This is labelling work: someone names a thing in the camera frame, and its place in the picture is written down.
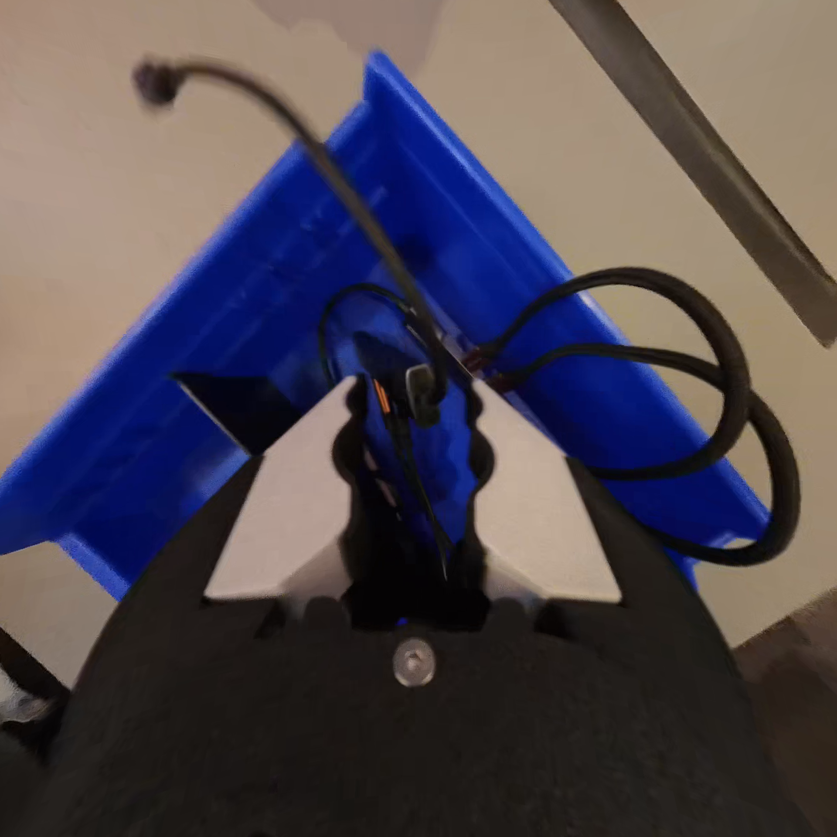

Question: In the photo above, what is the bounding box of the grey desk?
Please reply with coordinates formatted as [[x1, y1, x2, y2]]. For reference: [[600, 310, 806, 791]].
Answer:
[[0, 0, 837, 687]]

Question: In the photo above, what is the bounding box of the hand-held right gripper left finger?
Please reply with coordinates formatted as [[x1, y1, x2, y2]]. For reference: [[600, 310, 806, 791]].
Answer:
[[203, 374, 368, 604]]

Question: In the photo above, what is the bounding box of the thin black cable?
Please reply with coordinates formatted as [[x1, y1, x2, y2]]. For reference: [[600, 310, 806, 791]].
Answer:
[[133, 58, 453, 429]]

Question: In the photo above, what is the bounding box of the blue plastic bin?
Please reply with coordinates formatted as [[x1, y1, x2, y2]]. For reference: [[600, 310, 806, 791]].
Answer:
[[0, 49, 774, 602]]

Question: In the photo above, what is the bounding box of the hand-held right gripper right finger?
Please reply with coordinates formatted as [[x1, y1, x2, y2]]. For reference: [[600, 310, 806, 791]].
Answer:
[[458, 379, 623, 604]]

